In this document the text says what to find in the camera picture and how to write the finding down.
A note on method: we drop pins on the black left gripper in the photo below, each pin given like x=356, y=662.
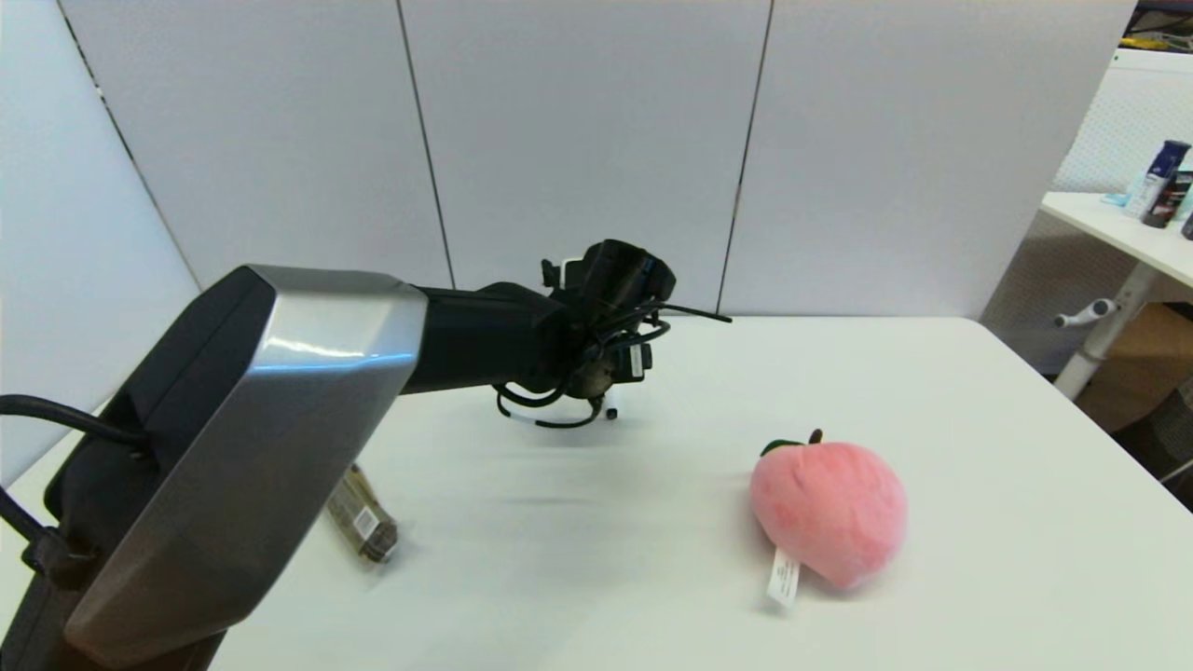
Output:
x=604, y=369

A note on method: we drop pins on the brown snack packet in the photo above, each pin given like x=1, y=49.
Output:
x=363, y=522

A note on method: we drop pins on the black and silver left robot arm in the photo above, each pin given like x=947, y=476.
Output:
x=280, y=419

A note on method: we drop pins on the pink peach plush toy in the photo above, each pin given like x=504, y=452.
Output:
x=829, y=513

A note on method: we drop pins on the white side table leg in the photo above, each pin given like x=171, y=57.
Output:
x=1102, y=343

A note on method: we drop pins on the white side table top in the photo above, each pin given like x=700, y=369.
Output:
x=1118, y=233

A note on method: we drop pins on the brown cardboard box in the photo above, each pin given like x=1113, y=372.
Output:
x=1148, y=371

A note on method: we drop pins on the white tube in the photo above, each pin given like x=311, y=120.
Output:
x=1137, y=194

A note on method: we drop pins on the white perforated partition panel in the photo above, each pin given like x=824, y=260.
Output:
x=1118, y=121

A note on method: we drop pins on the dark blue bottle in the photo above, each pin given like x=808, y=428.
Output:
x=1163, y=184

